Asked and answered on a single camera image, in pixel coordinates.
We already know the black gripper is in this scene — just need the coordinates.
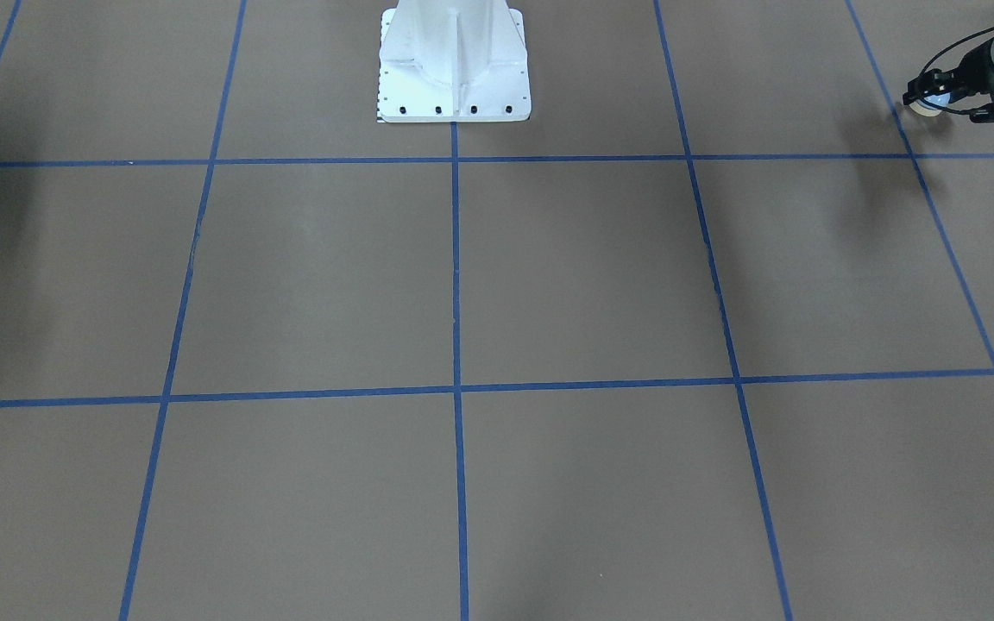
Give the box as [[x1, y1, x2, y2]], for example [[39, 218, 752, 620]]
[[904, 47, 994, 106]]

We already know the black camera cable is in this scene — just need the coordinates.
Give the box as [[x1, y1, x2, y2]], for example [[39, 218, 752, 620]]
[[922, 22, 994, 83]]

